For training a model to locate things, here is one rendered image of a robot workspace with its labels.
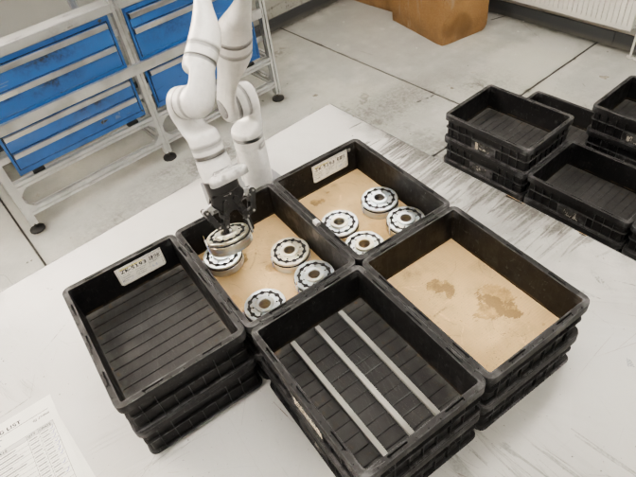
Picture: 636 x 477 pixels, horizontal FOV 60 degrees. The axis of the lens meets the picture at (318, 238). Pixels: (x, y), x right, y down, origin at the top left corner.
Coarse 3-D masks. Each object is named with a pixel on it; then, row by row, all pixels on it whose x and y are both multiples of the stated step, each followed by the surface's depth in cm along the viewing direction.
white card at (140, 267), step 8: (144, 256) 139; (152, 256) 141; (160, 256) 142; (128, 264) 138; (136, 264) 139; (144, 264) 141; (152, 264) 142; (160, 264) 144; (120, 272) 138; (128, 272) 139; (136, 272) 141; (144, 272) 142; (120, 280) 139; (128, 280) 141
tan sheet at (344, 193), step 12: (336, 180) 165; (348, 180) 164; (360, 180) 164; (372, 180) 163; (324, 192) 162; (336, 192) 161; (348, 192) 161; (360, 192) 160; (312, 204) 159; (324, 204) 158; (336, 204) 157; (348, 204) 157; (360, 204) 156; (324, 216) 155; (360, 216) 153; (360, 228) 149; (372, 228) 149; (384, 228) 148
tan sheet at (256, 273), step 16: (256, 224) 155; (272, 224) 155; (256, 240) 151; (272, 240) 150; (256, 256) 147; (240, 272) 143; (256, 272) 143; (272, 272) 142; (224, 288) 140; (240, 288) 139; (256, 288) 139; (272, 288) 138; (288, 288) 138; (240, 304) 136
